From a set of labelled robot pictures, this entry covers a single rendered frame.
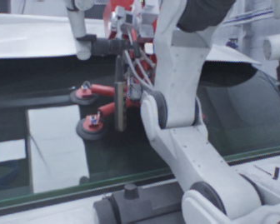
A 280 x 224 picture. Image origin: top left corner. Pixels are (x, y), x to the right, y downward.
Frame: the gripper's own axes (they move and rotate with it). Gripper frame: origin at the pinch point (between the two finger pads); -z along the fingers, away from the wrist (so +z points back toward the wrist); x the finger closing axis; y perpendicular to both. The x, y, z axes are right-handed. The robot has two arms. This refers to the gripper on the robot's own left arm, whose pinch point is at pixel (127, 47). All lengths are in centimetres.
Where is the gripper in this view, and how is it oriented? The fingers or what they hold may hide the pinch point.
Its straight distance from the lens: 116.9
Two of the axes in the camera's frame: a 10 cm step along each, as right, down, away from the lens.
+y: -1.1, -9.9, 0.7
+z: -9.3, 0.8, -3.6
